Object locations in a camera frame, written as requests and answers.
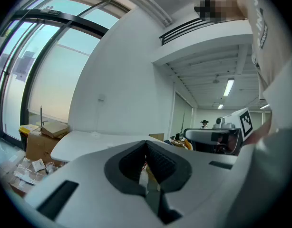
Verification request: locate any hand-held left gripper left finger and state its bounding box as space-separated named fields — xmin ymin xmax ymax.
xmin=24 ymin=140 xmax=165 ymax=228

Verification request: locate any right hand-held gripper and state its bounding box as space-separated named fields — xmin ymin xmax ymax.
xmin=184 ymin=107 xmax=253 ymax=156

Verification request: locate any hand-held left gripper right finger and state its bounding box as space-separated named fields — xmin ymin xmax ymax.
xmin=147 ymin=140 xmax=238 ymax=224

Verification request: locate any person's right forearm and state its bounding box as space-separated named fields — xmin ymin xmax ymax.
xmin=244 ymin=120 xmax=274 ymax=148

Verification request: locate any long ceiling light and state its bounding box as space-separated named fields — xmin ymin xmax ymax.
xmin=223 ymin=78 xmax=235 ymax=97

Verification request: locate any white table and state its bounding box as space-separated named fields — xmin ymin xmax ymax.
xmin=50 ymin=130 xmax=167 ymax=163

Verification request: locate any pile of plastic packets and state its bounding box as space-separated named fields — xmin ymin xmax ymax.
xmin=8 ymin=157 xmax=66 ymax=187

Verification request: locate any small cardboard box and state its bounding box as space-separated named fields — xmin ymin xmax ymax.
xmin=149 ymin=133 xmax=165 ymax=142

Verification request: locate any large cardboard box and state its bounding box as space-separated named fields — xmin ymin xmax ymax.
xmin=26 ymin=130 xmax=64 ymax=164

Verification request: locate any flat cardboard box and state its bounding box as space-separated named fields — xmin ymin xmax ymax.
xmin=40 ymin=121 xmax=70 ymax=138

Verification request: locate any yellow bin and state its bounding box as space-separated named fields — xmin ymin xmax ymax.
xmin=19 ymin=124 xmax=40 ymax=152

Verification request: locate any person's beige shirt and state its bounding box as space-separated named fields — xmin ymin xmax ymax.
xmin=240 ymin=0 xmax=292 ymax=137

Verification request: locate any grey metal pole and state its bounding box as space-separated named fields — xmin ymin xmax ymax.
xmin=39 ymin=105 xmax=50 ymax=132

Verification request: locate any black balcony railing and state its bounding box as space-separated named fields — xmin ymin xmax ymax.
xmin=159 ymin=17 xmax=248 ymax=47

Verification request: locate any person's head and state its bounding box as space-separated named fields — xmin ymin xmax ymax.
xmin=195 ymin=0 xmax=248 ymax=24

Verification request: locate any paper notice on window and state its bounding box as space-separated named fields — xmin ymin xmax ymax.
xmin=14 ymin=50 xmax=35 ymax=82

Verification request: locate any black window frame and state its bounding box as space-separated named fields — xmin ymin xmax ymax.
xmin=0 ymin=0 xmax=137 ymax=141

